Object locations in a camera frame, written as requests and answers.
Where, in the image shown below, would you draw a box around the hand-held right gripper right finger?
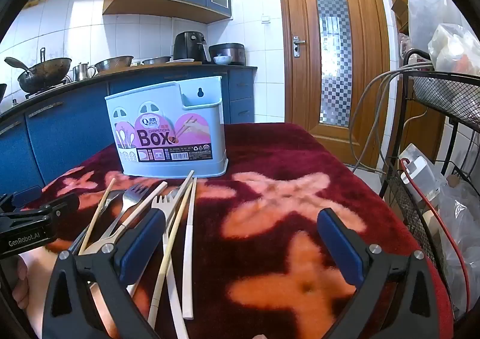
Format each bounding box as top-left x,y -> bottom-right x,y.
317,207 -> 449,339

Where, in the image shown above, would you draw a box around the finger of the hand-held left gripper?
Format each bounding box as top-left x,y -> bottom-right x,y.
0,185 -> 43,212
22,194 -> 80,229

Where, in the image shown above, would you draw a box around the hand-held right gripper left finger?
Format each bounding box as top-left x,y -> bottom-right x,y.
41,207 -> 167,339

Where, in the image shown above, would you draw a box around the wooden chopstick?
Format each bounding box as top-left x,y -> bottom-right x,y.
78,177 -> 116,246

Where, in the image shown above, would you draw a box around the white straw utensil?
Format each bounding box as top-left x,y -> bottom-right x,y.
147,170 -> 196,328

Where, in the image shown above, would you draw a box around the white fork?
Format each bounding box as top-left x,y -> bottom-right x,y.
151,193 -> 190,339

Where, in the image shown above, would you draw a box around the white chopstick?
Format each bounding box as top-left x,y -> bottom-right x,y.
182,177 -> 198,320
112,180 -> 168,246

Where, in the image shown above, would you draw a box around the steel fork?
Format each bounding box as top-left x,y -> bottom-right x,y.
80,183 -> 150,254

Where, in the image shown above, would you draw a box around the light blue utensil box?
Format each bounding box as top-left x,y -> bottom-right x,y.
104,76 -> 229,178

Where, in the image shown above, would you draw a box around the person's left hand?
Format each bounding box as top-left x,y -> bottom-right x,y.
11,251 -> 57,339

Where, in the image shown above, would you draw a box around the blue kitchen counter cabinets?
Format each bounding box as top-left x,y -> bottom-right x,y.
0,63 -> 259,204

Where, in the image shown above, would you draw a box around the gas stove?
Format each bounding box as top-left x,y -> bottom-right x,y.
24,78 -> 72,99

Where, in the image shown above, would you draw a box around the white power strip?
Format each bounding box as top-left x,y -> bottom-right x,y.
398,143 -> 447,204

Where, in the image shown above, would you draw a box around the red patterned blanket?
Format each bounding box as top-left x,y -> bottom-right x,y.
22,122 -> 454,339

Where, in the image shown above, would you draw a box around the black wok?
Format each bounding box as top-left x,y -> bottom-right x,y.
17,48 -> 73,94

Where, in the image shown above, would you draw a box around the crumpled plastic bag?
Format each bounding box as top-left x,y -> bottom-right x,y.
437,174 -> 480,321

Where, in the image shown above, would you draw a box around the steel pitcher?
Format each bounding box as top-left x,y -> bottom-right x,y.
72,63 -> 96,81

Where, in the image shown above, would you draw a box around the steel colander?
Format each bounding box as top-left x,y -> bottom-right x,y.
94,56 -> 134,73

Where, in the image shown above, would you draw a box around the wooden door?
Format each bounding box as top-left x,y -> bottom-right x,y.
275,0 -> 392,171

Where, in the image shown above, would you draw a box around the black air fryer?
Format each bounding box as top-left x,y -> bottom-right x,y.
173,32 -> 208,62

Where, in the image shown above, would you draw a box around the dark rice cooker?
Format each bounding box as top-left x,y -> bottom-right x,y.
208,43 -> 246,65

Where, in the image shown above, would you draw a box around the clear plastic bag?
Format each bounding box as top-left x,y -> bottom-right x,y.
427,24 -> 480,77

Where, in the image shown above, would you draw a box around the white plastic bag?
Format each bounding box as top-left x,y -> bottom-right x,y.
407,0 -> 460,50

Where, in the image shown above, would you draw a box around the red cable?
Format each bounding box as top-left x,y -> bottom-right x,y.
399,158 -> 471,310

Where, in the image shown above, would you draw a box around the grey cable bundle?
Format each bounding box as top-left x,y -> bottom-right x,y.
350,61 -> 436,174

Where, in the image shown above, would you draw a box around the black wire rack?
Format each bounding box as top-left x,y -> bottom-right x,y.
379,48 -> 480,325

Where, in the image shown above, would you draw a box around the metal door handle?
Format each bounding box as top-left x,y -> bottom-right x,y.
292,34 -> 306,58

